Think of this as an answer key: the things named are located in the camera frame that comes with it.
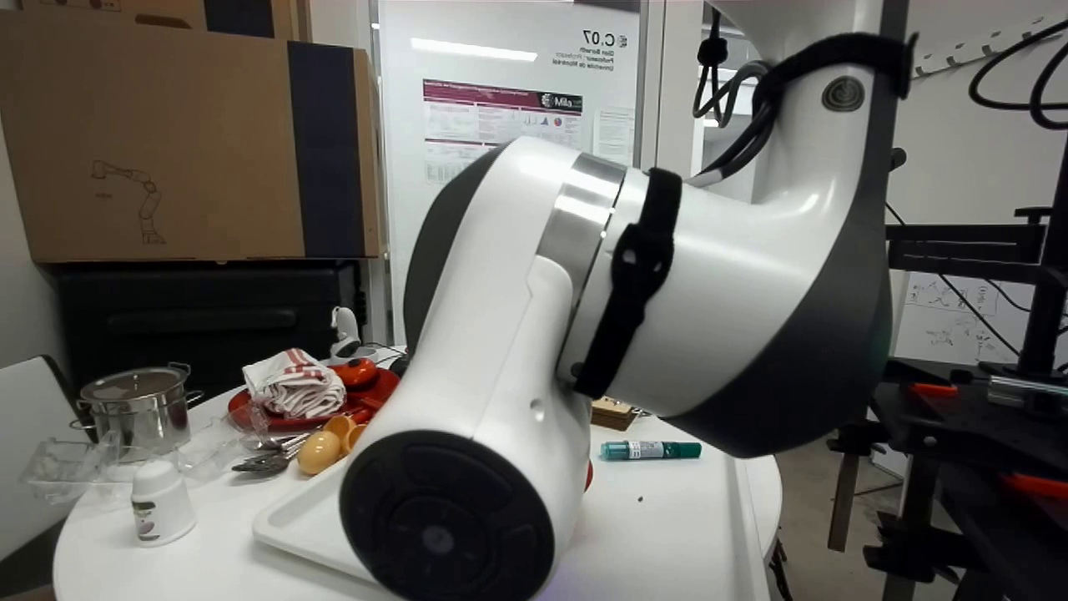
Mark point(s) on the black cabinet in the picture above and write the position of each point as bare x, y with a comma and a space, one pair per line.
214, 318

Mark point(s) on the small white bottle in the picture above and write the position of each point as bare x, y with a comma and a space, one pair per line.
163, 505

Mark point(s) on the wooden busy board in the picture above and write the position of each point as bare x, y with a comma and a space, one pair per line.
613, 416

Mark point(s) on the white plastic tray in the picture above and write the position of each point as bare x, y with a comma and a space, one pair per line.
669, 521

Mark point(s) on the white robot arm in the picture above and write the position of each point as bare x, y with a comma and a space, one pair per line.
746, 304

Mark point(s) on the metal cutlery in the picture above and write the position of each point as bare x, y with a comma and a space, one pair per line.
271, 454

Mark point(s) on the large cardboard sheet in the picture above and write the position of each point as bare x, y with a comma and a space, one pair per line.
178, 144

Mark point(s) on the green marker pen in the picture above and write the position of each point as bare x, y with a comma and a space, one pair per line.
649, 448

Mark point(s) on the steel pot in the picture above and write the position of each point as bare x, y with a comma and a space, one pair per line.
143, 413

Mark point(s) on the red white cloth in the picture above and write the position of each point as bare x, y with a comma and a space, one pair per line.
296, 385

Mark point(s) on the red plate with food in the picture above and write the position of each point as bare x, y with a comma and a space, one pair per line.
365, 391

